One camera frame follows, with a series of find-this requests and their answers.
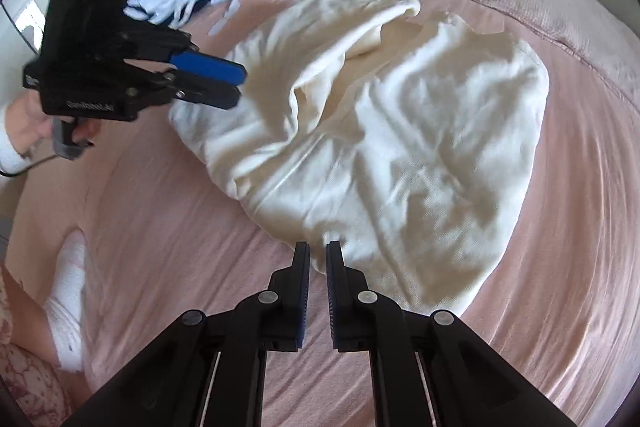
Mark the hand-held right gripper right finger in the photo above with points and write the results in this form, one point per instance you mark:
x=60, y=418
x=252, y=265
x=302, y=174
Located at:
x=332, y=292

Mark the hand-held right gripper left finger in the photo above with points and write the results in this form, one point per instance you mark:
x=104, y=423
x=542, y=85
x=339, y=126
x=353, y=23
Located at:
x=302, y=287

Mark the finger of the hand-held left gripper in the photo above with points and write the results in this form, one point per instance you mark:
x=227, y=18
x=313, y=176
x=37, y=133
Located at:
x=210, y=92
x=210, y=67

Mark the cream garment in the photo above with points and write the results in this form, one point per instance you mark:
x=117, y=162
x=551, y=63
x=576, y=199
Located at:
x=400, y=132

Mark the person's left hand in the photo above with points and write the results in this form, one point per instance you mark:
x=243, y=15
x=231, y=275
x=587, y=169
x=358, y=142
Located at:
x=30, y=122

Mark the white sock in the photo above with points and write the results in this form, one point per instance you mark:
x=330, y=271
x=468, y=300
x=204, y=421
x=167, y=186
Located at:
x=67, y=297

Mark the person's leg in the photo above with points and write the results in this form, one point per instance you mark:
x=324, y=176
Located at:
x=30, y=317

